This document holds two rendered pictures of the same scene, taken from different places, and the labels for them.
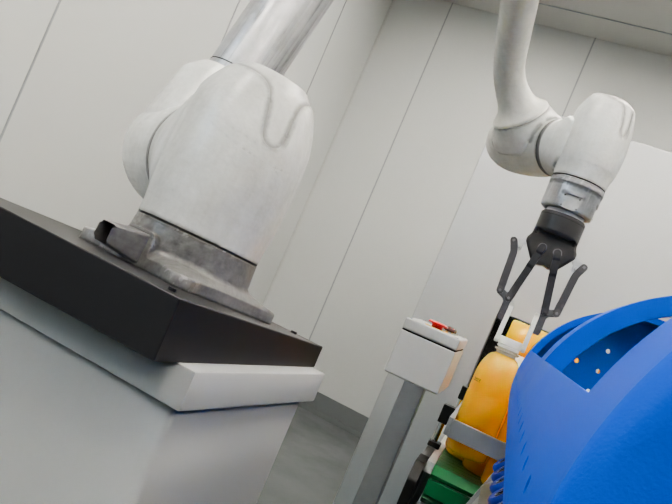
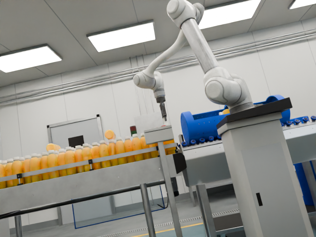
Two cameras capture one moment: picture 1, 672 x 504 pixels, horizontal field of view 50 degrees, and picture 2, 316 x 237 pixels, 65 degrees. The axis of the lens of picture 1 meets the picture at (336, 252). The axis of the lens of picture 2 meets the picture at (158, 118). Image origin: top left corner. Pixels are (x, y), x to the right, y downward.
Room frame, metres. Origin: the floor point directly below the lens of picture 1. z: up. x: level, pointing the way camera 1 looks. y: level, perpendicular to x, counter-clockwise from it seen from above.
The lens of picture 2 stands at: (1.93, 1.46, 0.85)
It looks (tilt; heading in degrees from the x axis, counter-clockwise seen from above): 10 degrees up; 249
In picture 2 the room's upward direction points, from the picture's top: 12 degrees counter-clockwise
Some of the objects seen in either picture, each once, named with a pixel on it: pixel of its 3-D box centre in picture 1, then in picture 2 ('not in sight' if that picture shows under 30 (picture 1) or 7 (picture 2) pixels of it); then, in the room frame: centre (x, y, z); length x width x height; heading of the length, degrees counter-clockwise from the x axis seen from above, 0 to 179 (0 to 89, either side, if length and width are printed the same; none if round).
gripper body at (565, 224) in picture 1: (553, 241); (161, 102); (1.19, -0.33, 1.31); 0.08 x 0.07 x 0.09; 75
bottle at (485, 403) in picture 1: (486, 401); (169, 138); (1.19, -0.33, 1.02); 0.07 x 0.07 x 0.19
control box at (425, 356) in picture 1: (428, 353); (158, 134); (1.31, -0.23, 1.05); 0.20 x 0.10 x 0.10; 165
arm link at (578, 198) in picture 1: (570, 200); (159, 94); (1.19, -0.33, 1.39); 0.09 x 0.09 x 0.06
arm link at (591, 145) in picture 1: (590, 141); (155, 81); (1.21, -0.32, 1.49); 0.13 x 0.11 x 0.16; 29
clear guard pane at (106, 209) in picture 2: not in sight; (115, 190); (1.58, -0.88, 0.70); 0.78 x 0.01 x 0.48; 165
